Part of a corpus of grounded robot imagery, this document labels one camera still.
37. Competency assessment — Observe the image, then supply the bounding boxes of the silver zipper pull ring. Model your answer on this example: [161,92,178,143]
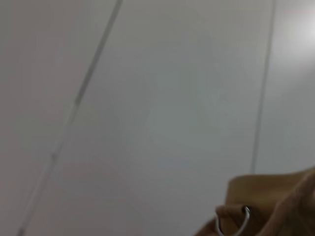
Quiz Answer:
[214,206,252,236]

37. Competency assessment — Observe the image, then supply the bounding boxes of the khaki fabric food bag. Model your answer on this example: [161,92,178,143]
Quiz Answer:
[193,166,315,236]

